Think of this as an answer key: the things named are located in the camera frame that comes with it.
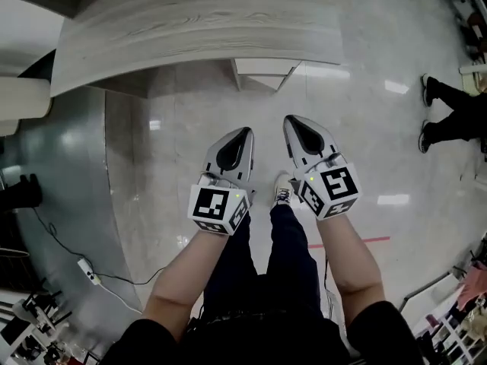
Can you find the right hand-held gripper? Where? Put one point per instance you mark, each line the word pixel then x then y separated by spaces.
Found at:
pixel 335 188

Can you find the white power strip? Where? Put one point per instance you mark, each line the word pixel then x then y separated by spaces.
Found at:
pixel 89 271

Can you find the black stand base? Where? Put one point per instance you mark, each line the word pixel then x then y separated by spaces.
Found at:
pixel 21 194

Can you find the pink cloth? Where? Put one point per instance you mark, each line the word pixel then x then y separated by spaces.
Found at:
pixel 472 287

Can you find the grey wooden desk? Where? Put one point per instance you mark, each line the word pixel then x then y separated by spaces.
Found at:
pixel 190 25

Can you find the white round table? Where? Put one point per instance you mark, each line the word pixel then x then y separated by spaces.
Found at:
pixel 26 40

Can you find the person's right forearm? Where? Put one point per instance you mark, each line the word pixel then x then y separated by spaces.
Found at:
pixel 350 268

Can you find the person's white shoe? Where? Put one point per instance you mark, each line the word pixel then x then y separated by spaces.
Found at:
pixel 282 188

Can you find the person's dark trousers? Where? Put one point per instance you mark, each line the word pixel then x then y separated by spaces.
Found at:
pixel 293 249

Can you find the red floor tape strip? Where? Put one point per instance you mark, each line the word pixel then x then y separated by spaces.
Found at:
pixel 350 243

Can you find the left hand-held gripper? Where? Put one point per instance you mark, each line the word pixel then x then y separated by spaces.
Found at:
pixel 213 207

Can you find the person's black t-shirt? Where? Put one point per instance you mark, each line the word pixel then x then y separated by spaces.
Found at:
pixel 266 340

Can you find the white drawer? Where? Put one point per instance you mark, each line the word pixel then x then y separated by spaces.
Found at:
pixel 266 67

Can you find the person's left forearm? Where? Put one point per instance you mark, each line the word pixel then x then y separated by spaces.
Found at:
pixel 186 280

